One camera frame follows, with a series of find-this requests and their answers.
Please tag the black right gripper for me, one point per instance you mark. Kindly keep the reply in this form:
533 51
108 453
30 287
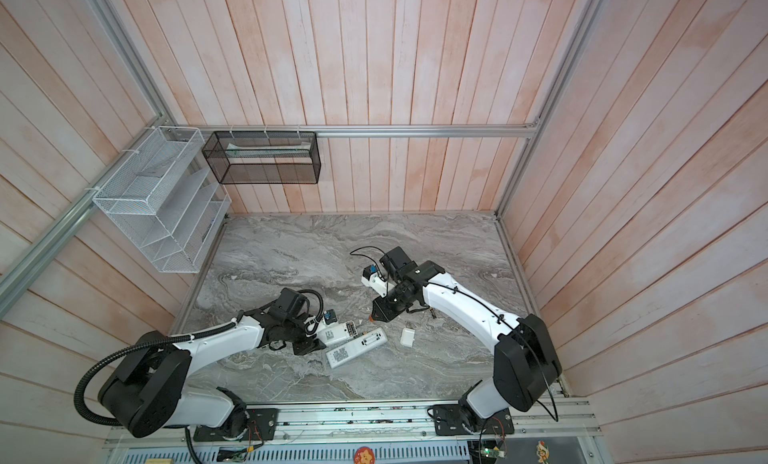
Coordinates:
385 313

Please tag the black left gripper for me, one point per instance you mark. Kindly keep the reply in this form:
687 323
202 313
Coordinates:
308 345

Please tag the white AC remote battery cover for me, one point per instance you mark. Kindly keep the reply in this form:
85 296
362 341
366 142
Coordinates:
407 338

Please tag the white air conditioner remote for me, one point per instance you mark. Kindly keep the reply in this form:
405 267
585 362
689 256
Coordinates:
336 333

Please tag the white TV remote control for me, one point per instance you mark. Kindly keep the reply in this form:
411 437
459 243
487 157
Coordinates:
356 348

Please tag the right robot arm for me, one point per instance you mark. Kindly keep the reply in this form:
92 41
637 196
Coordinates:
525 363

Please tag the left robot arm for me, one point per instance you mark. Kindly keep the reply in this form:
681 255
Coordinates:
143 388

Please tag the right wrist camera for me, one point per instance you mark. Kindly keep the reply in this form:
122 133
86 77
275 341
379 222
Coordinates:
373 279

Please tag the white wire mesh shelf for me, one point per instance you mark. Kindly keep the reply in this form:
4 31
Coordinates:
165 202

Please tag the black wire mesh basket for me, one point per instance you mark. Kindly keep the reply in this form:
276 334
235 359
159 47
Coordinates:
263 157

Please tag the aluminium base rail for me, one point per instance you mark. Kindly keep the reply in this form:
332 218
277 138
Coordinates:
419 420

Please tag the horizontal aluminium frame rail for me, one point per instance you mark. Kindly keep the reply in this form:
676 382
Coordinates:
385 131

